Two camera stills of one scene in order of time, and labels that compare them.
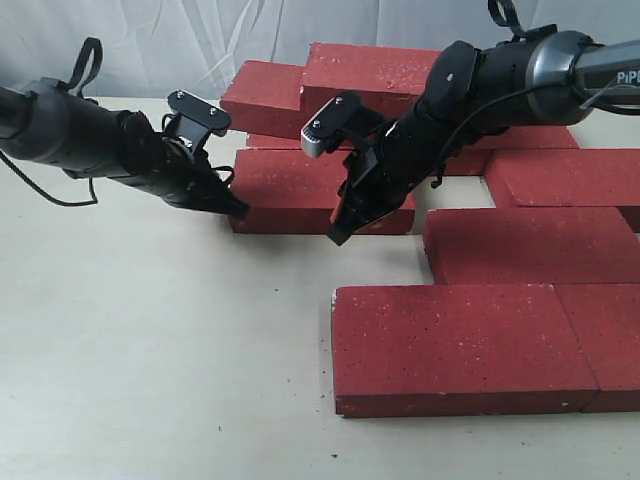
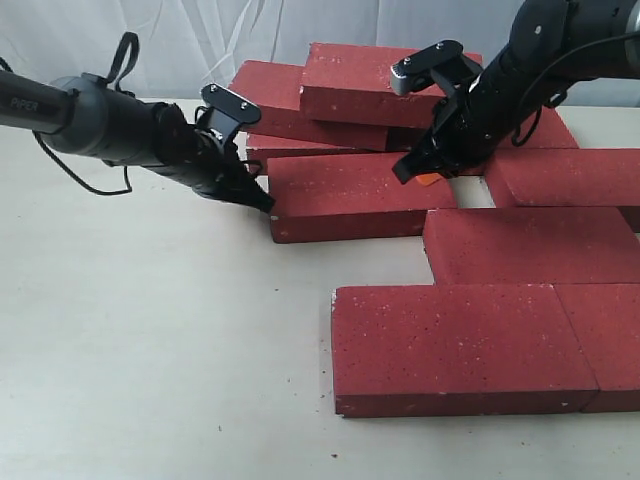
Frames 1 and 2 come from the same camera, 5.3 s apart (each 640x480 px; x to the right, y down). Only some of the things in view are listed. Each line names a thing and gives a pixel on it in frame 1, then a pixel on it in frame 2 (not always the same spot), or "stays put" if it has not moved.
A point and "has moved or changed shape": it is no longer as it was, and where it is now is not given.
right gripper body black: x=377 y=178 → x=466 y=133
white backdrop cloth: x=152 y=48 stays put
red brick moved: x=286 y=191 has moved or changed shape
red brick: x=385 y=82 stays put
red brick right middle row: x=563 y=177 stays put
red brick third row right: x=531 y=245 stays put
